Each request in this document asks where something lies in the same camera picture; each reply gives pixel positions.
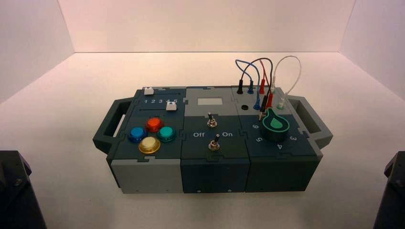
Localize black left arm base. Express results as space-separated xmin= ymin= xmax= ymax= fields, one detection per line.
xmin=0 ymin=150 xmax=48 ymax=229

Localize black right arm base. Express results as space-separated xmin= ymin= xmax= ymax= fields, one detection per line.
xmin=373 ymin=151 xmax=405 ymax=229

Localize grey rectangular display screen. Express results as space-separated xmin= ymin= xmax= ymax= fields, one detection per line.
xmin=197 ymin=97 xmax=223 ymax=106

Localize green round push button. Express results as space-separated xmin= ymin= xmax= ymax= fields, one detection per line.
xmin=157 ymin=126 xmax=177 ymax=143

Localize red round push button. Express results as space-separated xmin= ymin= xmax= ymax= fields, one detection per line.
xmin=145 ymin=117 xmax=164 ymax=133

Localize dark teal grey control box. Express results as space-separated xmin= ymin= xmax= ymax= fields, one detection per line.
xmin=92 ymin=85 xmax=333 ymax=194

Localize yellow round push button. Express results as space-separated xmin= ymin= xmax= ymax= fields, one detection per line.
xmin=139 ymin=136 xmax=161 ymax=155

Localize blue round push button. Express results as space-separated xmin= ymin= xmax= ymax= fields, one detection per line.
xmin=128 ymin=127 xmax=149 ymax=144

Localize dark green rotary knob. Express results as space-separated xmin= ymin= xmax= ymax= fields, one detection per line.
xmin=260 ymin=107 xmax=290 ymax=142

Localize metal toggle switch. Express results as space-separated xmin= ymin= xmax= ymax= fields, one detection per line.
xmin=208 ymin=134 xmax=221 ymax=151
xmin=206 ymin=112 xmax=218 ymax=128

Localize black jumper cable with plugs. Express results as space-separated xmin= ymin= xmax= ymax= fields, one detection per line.
xmin=236 ymin=58 xmax=274 ymax=121

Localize blue jumper cable with plugs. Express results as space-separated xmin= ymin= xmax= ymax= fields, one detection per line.
xmin=235 ymin=59 xmax=262 ymax=110

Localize red jumper cable with plugs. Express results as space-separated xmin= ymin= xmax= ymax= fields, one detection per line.
xmin=258 ymin=60 xmax=274 ymax=110

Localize white jumper cable with plugs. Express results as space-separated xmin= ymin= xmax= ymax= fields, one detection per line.
xmin=271 ymin=55 xmax=302 ymax=110

